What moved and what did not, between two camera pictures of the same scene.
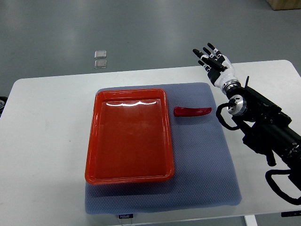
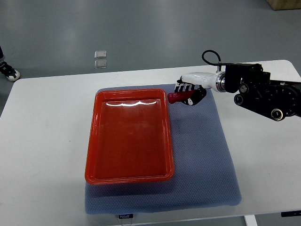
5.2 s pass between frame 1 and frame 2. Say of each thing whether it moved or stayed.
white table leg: stayed
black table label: stayed
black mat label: stayed
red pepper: moved
